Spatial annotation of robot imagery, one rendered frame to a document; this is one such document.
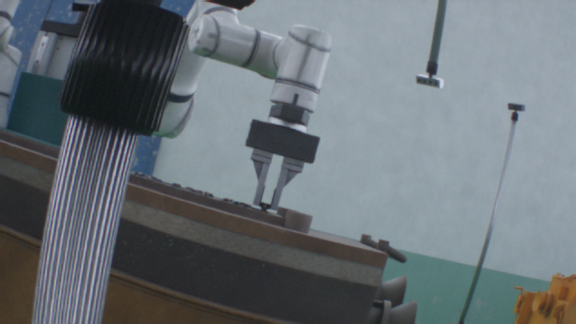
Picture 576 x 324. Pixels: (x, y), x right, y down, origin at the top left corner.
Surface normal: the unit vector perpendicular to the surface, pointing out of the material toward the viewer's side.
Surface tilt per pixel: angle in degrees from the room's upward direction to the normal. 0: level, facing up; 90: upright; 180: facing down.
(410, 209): 90
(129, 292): 90
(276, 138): 90
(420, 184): 90
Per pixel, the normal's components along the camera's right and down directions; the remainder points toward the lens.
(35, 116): -0.09, -0.07
